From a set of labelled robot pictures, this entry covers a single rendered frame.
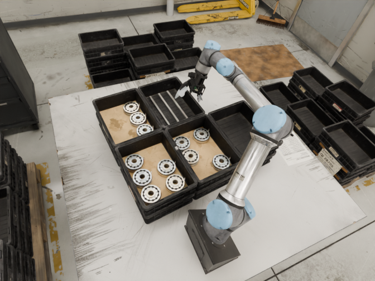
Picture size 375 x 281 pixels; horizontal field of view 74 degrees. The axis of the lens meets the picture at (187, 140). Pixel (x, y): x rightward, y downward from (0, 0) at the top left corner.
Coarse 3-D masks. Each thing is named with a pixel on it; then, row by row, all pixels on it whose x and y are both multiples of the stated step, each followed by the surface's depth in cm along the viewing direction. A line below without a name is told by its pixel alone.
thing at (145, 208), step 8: (144, 136) 142; (168, 136) 143; (128, 144) 138; (176, 152) 137; (120, 160) 131; (128, 176) 126; (192, 176) 129; (192, 184) 126; (136, 192) 121; (176, 192) 123; (184, 192) 126; (160, 200) 120; (168, 200) 122; (144, 208) 117; (152, 208) 119
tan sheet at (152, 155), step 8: (160, 144) 152; (136, 152) 147; (144, 152) 147; (152, 152) 148; (160, 152) 148; (144, 160) 144; (152, 160) 145; (160, 160) 145; (144, 168) 141; (152, 168) 141; (176, 168) 143; (152, 176) 138; (160, 176) 139; (152, 184) 135; (160, 184) 136; (168, 192) 133
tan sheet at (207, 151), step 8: (184, 136) 157; (192, 136) 158; (192, 144) 154; (200, 144) 154; (208, 144) 155; (216, 144) 156; (200, 152) 151; (208, 152) 151; (216, 152) 152; (200, 160) 148; (208, 160) 148; (200, 168) 144; (208, 168) 144; (200, 176) 141
